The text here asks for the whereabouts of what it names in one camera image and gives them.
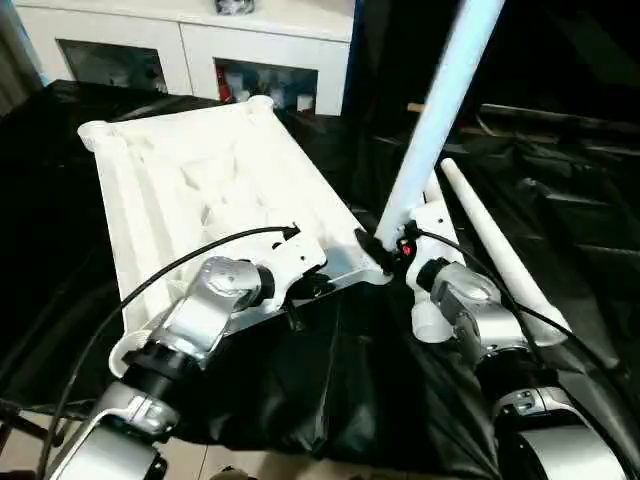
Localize white plastic table top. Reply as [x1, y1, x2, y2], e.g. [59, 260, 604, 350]
[77, 94, 397, 380]

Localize long black bar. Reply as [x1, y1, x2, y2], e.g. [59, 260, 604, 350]
[478, 102, 640, 129]

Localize white glass-door cabinet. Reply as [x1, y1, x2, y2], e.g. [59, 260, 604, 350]
[13, 0, 357, 117]

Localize dark objects on cabinet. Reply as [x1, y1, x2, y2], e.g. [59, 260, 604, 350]
[213, 0, 252, 17]

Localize grey curtain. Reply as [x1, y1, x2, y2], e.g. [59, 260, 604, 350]
[0, 19, 45, 115]

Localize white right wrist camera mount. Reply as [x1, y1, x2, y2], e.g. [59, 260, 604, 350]
[406, 198, 460, 302]

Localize black left wrist camera cable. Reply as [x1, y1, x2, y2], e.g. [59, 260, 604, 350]
[36, 222, 302, 480]

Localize dark folding stand frame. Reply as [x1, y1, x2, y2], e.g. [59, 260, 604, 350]
[0, 393, 54, 454]

